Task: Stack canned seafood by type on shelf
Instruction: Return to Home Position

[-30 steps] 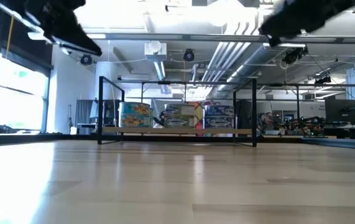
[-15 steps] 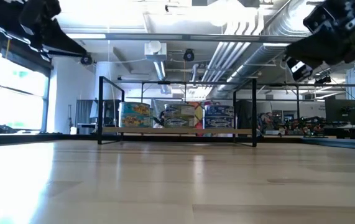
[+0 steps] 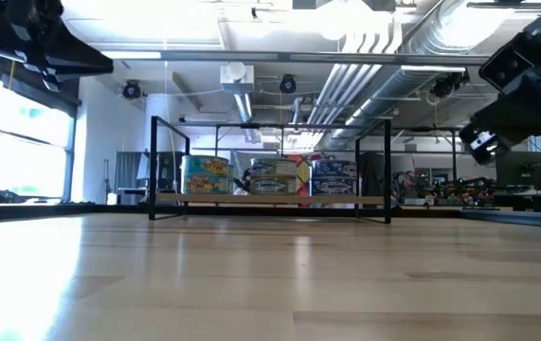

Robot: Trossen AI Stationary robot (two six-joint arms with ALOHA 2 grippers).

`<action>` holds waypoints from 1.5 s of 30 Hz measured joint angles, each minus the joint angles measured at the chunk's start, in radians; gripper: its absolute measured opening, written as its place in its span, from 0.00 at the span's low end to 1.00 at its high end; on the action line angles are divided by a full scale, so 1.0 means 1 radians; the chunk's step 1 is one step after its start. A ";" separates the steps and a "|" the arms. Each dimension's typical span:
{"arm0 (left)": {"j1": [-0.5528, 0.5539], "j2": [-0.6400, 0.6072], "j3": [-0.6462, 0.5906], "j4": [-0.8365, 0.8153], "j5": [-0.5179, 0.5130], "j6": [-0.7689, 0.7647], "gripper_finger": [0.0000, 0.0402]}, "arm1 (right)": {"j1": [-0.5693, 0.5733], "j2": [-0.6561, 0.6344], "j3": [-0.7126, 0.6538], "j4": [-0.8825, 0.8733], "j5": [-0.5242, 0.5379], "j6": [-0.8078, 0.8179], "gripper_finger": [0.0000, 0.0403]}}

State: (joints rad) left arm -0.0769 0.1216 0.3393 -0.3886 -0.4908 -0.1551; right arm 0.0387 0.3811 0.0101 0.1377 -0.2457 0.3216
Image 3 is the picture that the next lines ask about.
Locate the colourful geometric panel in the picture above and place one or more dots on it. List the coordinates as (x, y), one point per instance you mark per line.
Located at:
(304, 173)

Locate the silver-lid blue label can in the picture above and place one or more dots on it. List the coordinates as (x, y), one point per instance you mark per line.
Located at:
(332, 187)
(334, 169)

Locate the slim silver ventilation duct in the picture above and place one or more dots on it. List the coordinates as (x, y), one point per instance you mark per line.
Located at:
(393, 90)

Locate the large black display screen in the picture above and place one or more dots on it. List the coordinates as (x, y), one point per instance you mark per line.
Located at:
(526, 170)

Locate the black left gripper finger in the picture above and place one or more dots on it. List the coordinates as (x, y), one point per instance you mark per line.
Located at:
(76, 59)

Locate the silver-lid green label can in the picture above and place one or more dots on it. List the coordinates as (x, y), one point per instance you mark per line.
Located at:
(274, 168)

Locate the small silver wrist camera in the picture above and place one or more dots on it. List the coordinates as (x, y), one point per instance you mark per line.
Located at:
(483, 141)

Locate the black hanging round device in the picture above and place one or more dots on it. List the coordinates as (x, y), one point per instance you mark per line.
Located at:
(131, 90)
(287, 84)

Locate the cluttered workbench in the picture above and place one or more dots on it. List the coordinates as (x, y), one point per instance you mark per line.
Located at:
(478, 194)

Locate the blue padded strip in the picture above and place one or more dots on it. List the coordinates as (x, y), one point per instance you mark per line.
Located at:
(526, 218)

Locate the white ceiling box unit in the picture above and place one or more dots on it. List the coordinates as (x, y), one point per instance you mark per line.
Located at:
(237, 78)

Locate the black ceiling camera cluster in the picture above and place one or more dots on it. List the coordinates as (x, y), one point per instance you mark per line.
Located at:
(447, 84)

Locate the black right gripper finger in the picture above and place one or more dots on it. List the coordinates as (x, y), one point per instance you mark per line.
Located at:
(535, 113)

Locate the grey overhead beam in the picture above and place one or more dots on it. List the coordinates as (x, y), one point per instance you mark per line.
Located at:
(260, 57)

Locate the black metal frame structure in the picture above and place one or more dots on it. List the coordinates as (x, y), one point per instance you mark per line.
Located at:
(431, 129)

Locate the large silver ventilation duct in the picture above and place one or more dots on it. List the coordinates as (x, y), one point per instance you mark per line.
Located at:
(450, 23)

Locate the wooden shelf black metal frame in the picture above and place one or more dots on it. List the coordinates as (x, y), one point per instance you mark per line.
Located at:
(275, 199)

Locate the gold-lid green label can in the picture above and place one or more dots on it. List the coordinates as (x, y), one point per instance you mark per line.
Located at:
(272, 186)

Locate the dark grey cabinet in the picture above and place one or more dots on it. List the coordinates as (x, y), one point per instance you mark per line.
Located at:
(128, 173)

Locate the white ceiling pipes bundle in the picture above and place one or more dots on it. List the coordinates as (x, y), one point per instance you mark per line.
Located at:
(346, 80)

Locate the large bright window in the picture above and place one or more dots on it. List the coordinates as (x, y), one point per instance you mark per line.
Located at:
(28, 161)

